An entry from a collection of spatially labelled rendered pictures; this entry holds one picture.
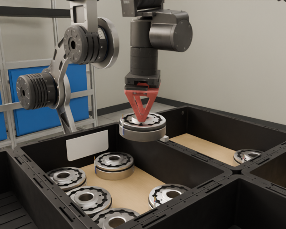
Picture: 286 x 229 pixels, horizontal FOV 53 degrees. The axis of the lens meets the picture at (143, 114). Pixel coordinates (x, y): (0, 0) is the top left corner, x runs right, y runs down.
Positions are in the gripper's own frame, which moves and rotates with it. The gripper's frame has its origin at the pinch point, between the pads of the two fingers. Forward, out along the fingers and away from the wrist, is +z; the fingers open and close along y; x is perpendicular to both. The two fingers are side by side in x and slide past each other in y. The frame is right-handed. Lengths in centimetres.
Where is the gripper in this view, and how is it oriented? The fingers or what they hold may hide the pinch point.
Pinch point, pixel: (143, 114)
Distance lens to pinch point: 62.9
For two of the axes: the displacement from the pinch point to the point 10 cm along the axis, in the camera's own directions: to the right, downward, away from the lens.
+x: -9.9, -0.5, 1.1
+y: 1.2, -3.2, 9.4
